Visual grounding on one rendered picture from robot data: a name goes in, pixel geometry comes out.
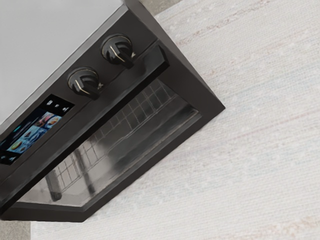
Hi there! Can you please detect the black oven with glass door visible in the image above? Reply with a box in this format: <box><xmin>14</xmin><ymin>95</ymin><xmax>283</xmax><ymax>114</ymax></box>
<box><xmin>0</xmin><ymin>0</ymin><xmax>226</xmax><ymax>223</ymax></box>

